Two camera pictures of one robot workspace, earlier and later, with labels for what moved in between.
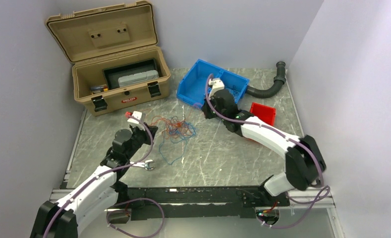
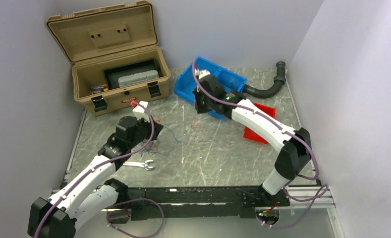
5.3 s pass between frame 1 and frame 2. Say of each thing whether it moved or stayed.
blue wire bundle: moved
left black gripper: stayed
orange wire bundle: moved
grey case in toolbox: stayed
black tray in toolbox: stayed
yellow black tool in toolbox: stayed
